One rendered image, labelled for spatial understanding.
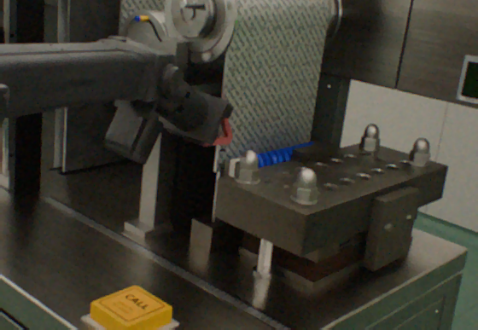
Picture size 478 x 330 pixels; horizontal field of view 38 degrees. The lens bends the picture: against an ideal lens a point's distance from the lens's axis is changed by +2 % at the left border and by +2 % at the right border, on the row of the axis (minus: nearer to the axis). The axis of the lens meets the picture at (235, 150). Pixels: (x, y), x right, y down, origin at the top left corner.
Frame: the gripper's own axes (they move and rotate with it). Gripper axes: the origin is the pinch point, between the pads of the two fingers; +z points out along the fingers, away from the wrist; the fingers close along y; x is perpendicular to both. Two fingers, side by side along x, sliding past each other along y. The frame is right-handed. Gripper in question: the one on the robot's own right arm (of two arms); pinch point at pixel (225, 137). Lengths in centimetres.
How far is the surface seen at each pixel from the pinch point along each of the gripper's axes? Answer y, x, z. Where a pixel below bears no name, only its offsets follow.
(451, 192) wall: -71, 62, 271
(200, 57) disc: -4.8, 8.6, -7.7
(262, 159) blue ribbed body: 3.4, -0.3, 6.3
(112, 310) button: 9.6, -27.0, -16.2
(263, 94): 0.3, 9.0, 3.2
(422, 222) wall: -82, 43, 280
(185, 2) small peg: -3.9, 13.1, -15.8
